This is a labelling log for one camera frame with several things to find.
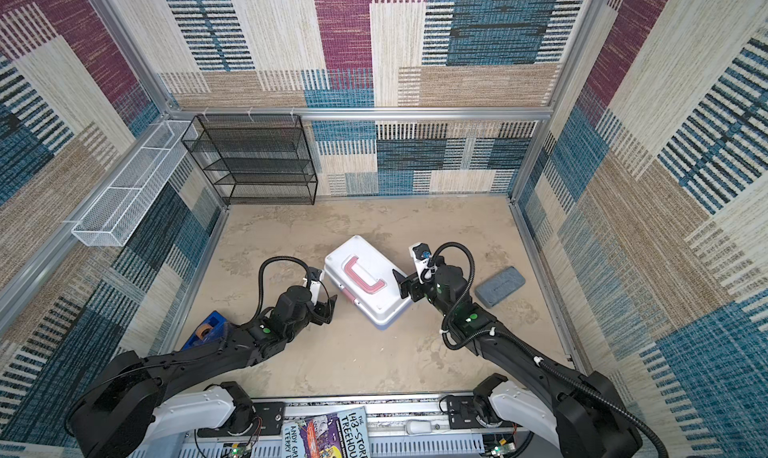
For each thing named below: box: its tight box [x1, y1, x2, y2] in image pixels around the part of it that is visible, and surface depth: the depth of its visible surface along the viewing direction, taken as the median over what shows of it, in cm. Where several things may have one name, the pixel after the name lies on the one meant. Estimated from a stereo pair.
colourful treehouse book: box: [281, 406, 371, 458], surface depth 70 cm
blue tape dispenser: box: [181, 310, 228, 351], surface depth 83 cm
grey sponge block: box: [474, 266, 526, 309], surface depth 96 cm
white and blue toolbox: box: [324, 235, 412, 326], surface depth 87 cm
